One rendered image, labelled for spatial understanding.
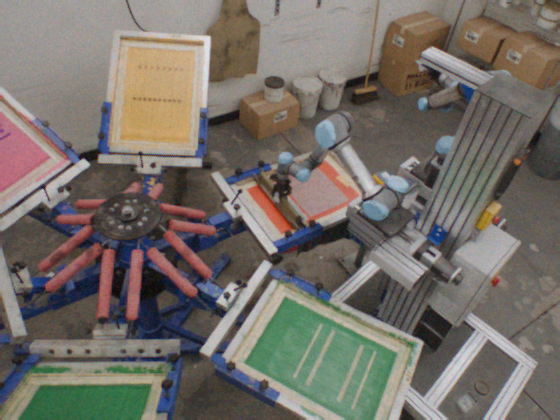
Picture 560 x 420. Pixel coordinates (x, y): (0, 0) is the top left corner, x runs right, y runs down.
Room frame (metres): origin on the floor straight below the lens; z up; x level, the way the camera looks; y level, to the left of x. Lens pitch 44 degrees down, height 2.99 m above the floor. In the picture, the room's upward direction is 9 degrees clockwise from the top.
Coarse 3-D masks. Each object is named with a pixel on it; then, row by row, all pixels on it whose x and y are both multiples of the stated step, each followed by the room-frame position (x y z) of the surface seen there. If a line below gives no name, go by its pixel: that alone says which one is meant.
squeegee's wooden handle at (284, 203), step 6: (264, 174) 2.09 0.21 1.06; (264, 180) 2.05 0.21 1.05; (270, 180) 2.05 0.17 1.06; (264, 186) 2.04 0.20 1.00; (270, 186) 2.00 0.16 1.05; (270, 192) 1.99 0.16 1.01; (282, 198) 1.91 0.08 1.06; (282, 204) 1.89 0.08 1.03; (288, 204) 1.87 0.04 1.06; (288, 210) 1.84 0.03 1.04; (294, 210) 1.83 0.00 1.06; (294, 216) 1.80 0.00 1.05
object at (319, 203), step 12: (312, 192) 2.11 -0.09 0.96; (324, 192) 2.12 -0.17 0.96; (336, 192) 2.14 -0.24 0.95; (348, 192) 2.16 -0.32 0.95; (300, 204) 1.99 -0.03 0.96; (312, 204) 2.00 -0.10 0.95; (324, 204) 2.02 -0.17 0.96; (336, 204) 2.04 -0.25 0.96; (276, 216) 1.86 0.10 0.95; (312, 216) 1.91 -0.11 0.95; (288, 228) 1.78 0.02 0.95
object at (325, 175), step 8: (320, 168) 2.34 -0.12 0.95; (328, 168) 2.36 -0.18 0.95; (312, 176) 2.25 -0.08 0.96; (320, 176) 2.27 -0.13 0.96; (328, 176) 2.28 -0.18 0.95; (336, 176) 2.29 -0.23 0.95; (296, 184) 2.16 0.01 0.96; (304, 184) 2.17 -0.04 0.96; (312, 184) 2.18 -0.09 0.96; (320, 184) 2.19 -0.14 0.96; (328, 184) 2.20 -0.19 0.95; (248, 192) 2.02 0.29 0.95; (256, 192) 2.03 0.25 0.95; (264, 192) 2.04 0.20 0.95; (296, 192) 2.09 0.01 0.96; (304, 192) 2.10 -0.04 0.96; (256, 200) 1.96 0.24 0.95; (264, 200) 1.97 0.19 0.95; (264, 208) 1.91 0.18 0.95
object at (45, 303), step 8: (80, 288) 1.21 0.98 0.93; (88, 288) 1.22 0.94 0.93; (96, 288) 1.24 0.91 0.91; (48, 296) 1.14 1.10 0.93; (64, 296) 1.16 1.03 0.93; (80, 296) 1.19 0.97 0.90; (88, 296) 1.21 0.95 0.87; (32, 304) 1.09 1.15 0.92; (40, 304) 1.10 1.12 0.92; (48, 304) 1.11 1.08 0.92; (56, 304) 1.12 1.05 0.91; (64, 304) 1.14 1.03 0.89; (24, 312) 1.05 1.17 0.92; (32, 312) 1.06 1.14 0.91; (40, 312) 1.08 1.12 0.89; (0, 320) 0.99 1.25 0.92; (0, 328) 0.97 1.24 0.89
